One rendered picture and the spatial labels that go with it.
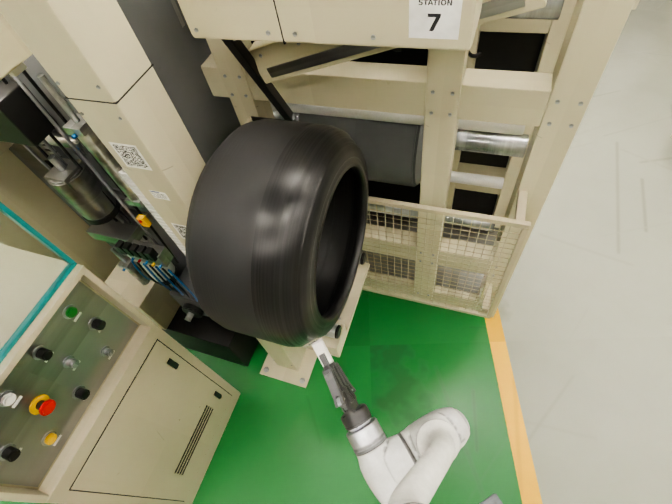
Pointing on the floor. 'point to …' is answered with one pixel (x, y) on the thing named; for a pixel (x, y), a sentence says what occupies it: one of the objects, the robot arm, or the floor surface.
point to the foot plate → (291, 370)
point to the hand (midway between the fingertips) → (322, 352)
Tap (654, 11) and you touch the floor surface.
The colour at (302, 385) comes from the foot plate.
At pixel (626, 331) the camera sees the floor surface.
